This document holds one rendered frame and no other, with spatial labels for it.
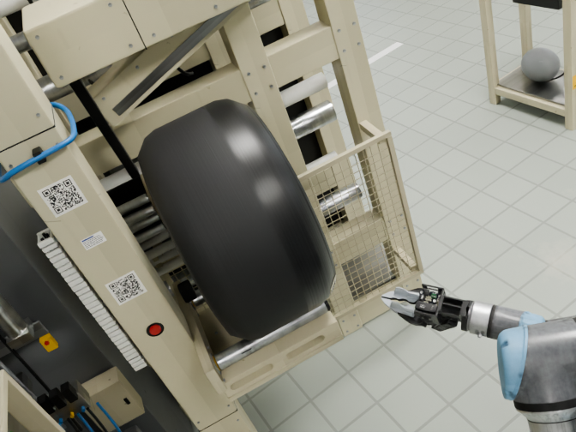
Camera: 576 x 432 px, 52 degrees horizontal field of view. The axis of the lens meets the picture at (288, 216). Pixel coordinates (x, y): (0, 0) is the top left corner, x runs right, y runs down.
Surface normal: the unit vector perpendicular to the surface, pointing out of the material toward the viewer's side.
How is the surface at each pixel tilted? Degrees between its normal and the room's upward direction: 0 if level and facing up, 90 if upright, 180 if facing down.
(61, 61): 90
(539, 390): 47
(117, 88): 90
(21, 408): 90
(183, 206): 42
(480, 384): 0
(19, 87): 90
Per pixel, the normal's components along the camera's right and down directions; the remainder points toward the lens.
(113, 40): 0.37, 0.49
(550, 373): -0.16, -0.08
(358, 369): -0.30, -0.74
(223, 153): -0.11, -0.44
